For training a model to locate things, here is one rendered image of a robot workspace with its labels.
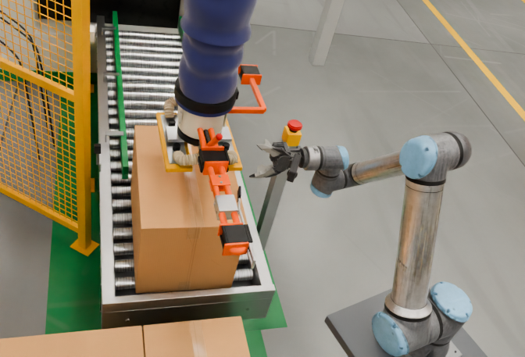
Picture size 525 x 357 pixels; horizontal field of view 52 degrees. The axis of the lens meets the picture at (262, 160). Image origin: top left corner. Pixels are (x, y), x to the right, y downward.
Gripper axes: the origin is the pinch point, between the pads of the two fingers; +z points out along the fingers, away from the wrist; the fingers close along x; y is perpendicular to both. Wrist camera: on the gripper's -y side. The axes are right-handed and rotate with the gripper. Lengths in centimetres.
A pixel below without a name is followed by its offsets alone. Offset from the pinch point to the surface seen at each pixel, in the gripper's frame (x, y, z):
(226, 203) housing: 1.0, -20.2, 13.6
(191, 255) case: -44.8, -3.7, 17.2
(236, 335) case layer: -69, -26, 0
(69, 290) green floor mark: -122, 40, 65
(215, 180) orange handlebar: 1.0, -9.8, 15.4
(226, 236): 1.7, -34.2, 16.4
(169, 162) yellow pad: -10.6, 12.5, 26.7
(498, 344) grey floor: -124, -19, -165
